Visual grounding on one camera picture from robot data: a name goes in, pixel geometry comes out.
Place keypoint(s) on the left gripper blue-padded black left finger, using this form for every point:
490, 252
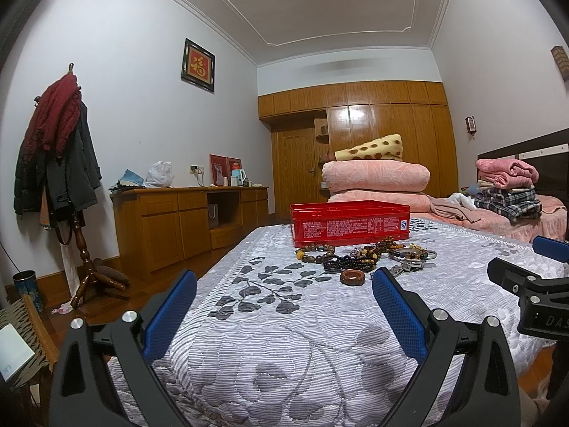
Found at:
83, 392

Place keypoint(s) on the red tin box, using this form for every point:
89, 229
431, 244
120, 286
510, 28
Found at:
348, 223

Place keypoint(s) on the blue cloth on sideboard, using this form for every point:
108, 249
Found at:
128, 181

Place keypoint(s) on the framed red calligraphy picture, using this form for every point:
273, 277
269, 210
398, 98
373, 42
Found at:
198, 66

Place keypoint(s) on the pink folded quilt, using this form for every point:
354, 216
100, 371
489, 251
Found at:
375, 175
418, 202

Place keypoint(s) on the wall thermostat panel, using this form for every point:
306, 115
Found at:
471, 125

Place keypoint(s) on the light blue kettle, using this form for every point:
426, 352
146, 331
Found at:
238, 175

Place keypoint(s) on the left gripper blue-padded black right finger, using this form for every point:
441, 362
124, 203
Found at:
486, 390

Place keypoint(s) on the wooden wardrobe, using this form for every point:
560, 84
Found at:
308, 123

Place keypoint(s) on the lower pink folded quilt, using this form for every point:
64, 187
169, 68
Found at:
418, 202

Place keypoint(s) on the wooden sideboard cabinet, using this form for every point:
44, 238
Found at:
159, 228

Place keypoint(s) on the white plastic bag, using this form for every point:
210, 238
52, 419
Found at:
159, 175

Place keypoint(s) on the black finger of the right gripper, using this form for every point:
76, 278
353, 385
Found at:
512, 278

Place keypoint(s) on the red knitted garment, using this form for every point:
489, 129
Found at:
54, 119

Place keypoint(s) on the pink folded sweater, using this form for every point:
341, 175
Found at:
507, 173

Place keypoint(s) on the beige crumpled cloth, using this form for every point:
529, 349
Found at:
456, 207

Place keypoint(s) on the yellow spotted pillow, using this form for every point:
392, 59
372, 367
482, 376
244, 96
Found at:
389, 147

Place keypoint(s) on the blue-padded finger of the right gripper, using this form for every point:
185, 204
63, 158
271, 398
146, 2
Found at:
556, 250

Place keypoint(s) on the red picture frames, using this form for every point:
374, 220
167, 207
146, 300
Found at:
221, 168

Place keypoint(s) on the dark wooden headboard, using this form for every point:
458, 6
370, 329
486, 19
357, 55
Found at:
549, 156

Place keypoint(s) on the plaid folded clothes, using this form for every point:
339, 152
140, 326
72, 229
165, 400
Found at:
513, 204

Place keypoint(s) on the wooden coat stand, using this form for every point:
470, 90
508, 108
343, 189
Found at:
86, 266

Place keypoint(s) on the dark hanging jacket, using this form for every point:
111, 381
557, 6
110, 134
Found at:
38, 181

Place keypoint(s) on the pink bed sheet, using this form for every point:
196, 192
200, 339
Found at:
551, 224

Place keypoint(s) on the wicker chair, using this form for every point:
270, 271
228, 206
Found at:
26, 393

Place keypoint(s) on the upper pink folded quilt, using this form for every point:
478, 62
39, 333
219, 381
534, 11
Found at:
375, 175

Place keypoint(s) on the blue cylindrical bin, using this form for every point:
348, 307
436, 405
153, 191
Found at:
26, 284

